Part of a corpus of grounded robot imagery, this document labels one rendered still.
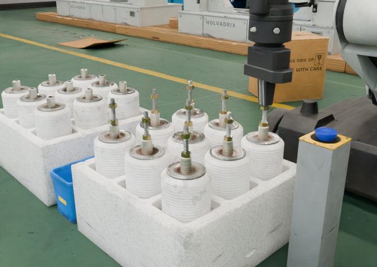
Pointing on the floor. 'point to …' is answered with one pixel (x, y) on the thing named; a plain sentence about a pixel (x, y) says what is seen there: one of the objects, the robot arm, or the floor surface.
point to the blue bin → (65, 190)
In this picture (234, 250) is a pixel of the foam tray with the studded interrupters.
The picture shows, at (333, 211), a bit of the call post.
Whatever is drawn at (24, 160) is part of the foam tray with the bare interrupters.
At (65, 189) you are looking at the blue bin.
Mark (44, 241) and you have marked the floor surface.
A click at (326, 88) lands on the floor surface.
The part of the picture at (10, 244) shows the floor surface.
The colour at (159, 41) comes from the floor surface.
